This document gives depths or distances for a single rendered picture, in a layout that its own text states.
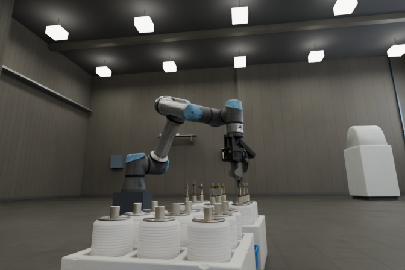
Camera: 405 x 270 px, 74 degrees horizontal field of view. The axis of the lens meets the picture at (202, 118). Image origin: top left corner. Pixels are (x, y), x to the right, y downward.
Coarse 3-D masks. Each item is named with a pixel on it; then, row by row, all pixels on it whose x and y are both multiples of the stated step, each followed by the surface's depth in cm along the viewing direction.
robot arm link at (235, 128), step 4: (228, 124) 116; (232, 124) 115; (236, 124) 115; (240, 124) 116; (228, 128) 116; (232, 128) 115; (236, 128) 115; (240, 128) 116; (228, 132) 116; (232, 132) 115; (236, 132) 114; (240, 132) 115
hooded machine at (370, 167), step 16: (352, 128) 642; (368, 128) 627; (352, 144) 644; (368, 144) 609; (384, 144) 608; (352, 160) 636; (368, 160) 595; (384, 160) 594; (352, 176) 638; (368, 176) 587; (384, 176) 586; (352, 192) 639; (368, 192) 579; (384, 192) 578
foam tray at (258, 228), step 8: (264, 216) 133; (256, 224) 105; (264, 224) 127; (248, 232) 101; (256, 232) 100; (264, 232) 123; (256, 240) 100; (264, 240) 119; (264, 248) 116; (264, 256) 112; (264, 264) 109
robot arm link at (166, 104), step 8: (160, 96) 151; (168, 96) 152; (160, 104) 143; (168, 104) 137; (176, 104) 131; (184, 104) 126; (192, 104) 117; (160, 112) 144; (168, 112) 137; (176, 112) 129; (184, 112) 119; (192, 112) 115; (200, 112) 117; (208, 112) 119; (192, 120) 117; (200, 120) 118; (208, 120) 120
